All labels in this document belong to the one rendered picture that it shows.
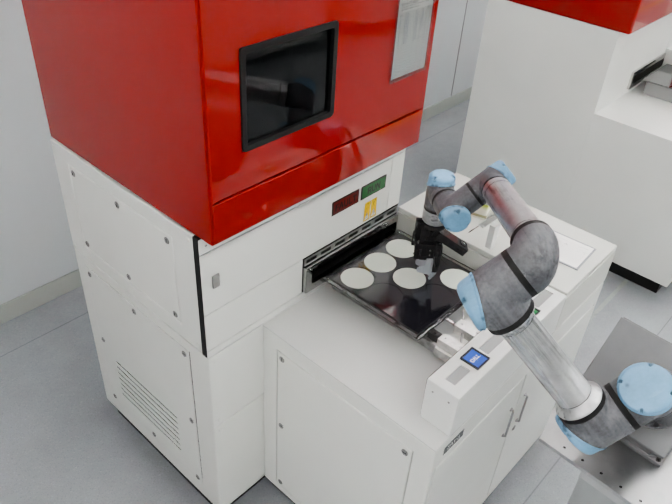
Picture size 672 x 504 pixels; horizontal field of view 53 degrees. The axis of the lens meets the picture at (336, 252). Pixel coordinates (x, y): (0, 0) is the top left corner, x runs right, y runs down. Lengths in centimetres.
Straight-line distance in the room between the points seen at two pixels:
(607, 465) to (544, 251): 62
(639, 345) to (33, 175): 242
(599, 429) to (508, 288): 41
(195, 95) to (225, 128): 10
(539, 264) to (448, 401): 44
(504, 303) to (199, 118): 74
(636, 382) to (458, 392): 39
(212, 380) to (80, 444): 98
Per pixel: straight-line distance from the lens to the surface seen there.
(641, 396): 164
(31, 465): 283
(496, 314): 144
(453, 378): 170
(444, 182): 183
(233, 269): 176
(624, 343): 189
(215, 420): 209
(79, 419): 291
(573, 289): 208
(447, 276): 209
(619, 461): 185
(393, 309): 194
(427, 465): 178
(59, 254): 338
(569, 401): 161
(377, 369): 187
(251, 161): 156
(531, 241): 145
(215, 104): 143
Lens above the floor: 217
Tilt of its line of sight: 37 degrees down
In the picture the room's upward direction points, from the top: 4 degrees clockwise
